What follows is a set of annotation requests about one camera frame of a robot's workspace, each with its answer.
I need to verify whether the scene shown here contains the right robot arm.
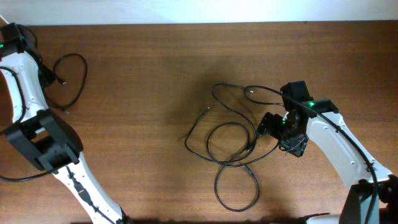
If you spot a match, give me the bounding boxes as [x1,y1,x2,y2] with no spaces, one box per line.
[257,81,397,223]

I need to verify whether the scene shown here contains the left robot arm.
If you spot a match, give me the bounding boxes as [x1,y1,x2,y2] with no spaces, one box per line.
[1,23,129,223]

